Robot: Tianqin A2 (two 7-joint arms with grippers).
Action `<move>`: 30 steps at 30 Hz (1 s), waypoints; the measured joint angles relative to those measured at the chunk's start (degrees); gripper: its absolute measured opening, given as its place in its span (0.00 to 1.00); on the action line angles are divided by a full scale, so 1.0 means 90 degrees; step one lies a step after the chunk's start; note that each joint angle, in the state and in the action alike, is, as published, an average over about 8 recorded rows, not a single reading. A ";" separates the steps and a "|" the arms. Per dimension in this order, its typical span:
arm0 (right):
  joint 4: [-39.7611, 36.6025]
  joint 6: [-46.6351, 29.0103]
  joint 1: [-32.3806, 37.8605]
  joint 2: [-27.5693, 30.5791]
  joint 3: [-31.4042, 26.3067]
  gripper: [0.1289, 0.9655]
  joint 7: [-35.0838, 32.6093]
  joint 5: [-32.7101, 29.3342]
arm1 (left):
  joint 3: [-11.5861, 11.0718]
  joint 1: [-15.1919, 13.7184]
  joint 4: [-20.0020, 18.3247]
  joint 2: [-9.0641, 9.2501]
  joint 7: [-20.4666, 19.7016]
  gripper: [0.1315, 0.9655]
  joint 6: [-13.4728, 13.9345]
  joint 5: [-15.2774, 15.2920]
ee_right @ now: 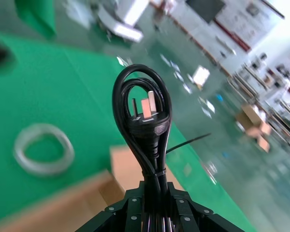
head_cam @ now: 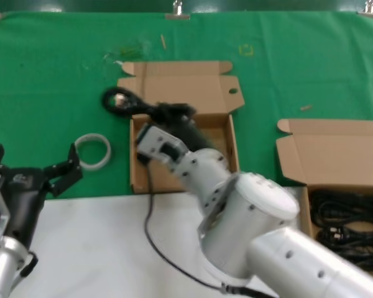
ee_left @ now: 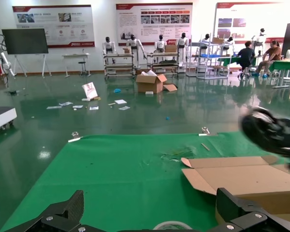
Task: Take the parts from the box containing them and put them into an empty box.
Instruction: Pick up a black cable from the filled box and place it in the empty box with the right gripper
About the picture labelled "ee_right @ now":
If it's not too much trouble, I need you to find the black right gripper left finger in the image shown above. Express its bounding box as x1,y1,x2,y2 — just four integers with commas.
72,181,146,232

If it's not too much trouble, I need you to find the white red wall poster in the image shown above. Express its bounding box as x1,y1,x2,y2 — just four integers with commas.
214,0,253,53

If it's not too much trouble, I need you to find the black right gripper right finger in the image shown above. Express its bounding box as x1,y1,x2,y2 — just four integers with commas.
168,182,247,232

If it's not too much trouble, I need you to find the black power cord with tie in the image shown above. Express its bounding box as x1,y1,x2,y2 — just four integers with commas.
112,64,212,232

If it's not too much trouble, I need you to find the large open cardboard box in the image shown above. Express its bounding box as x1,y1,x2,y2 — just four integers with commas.
235,103,273,153

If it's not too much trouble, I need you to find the green table cloth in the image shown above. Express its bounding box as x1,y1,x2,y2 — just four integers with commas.
0,31,254,232

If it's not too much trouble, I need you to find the white red paper bag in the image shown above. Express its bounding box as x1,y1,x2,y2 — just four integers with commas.
192,65,210,90

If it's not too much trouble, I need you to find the white machine base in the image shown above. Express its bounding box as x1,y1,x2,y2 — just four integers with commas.
97,0,145,44

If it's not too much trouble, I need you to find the clear tape roll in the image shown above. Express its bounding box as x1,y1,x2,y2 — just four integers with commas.
13,123,75,178

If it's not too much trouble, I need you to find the open flat cardboard box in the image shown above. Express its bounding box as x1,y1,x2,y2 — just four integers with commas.
0,145,186,232

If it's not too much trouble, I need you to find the black screen on stand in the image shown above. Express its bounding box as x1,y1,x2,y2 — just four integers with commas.
185,0,227,24

